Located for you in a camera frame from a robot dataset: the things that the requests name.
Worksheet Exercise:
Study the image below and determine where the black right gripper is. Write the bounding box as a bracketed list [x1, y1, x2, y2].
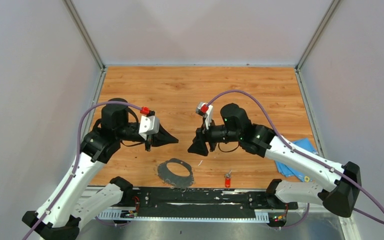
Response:
[187, 117, 241, 157]

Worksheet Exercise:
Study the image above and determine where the metal key organizer plate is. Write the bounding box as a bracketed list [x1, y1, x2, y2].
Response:
[157, 158, 195, 189]

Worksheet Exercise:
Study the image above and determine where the silver key with red tag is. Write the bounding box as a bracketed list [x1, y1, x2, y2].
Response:
[224, 170, 232, 189]

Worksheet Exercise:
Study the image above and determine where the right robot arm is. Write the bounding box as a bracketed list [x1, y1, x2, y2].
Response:
[187, 102, 362, 218]

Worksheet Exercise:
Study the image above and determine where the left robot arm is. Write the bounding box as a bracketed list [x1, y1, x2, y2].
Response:
[22, 98, 178, 240]

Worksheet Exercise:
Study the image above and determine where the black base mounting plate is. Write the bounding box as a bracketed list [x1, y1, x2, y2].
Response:
[113, 187, 298, 220]

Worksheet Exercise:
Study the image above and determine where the blue cloth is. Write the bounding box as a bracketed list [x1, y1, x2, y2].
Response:
[275, 138, 318, 183]

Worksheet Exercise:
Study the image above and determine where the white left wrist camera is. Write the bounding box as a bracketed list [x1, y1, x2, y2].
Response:
[138, 115, 160, 141]

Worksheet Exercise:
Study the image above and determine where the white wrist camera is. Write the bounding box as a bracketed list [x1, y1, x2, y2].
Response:
[138, 115, 160, 141]
[195, 102, 214, 130]

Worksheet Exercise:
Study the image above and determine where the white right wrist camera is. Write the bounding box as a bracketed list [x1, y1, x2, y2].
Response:
[195, 102, 214, 130]

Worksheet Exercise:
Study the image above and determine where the aluminium rail base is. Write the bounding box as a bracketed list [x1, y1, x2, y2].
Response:
[39, 185, 362, 240]

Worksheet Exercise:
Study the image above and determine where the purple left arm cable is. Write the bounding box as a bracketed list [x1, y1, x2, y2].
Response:
[21, 100, 151, 240]

